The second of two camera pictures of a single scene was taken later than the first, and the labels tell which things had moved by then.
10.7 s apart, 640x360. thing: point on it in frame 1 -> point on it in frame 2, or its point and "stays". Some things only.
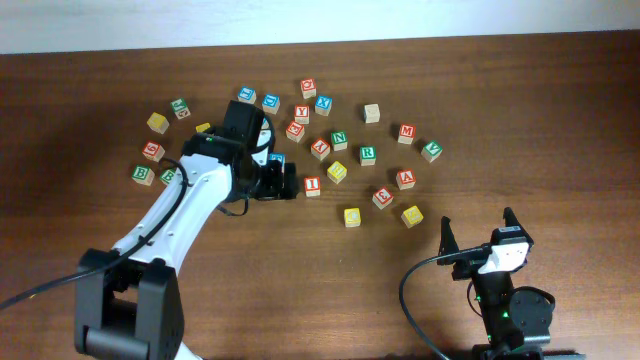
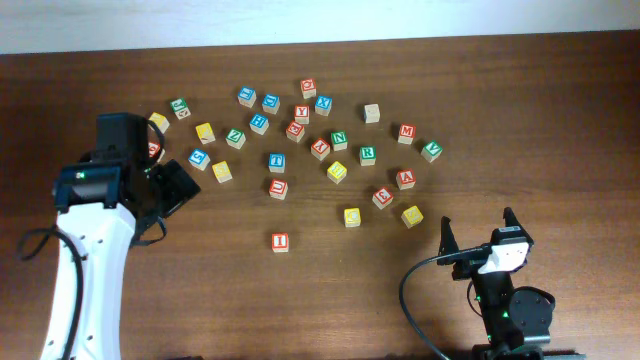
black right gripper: (467, 264) stays
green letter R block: (368, 155) stays
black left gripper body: (267, 184) -> (175, 188)
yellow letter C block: (352, 217) stays
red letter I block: (312, 186) -> (280, 242)
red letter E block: (295, 131) stays
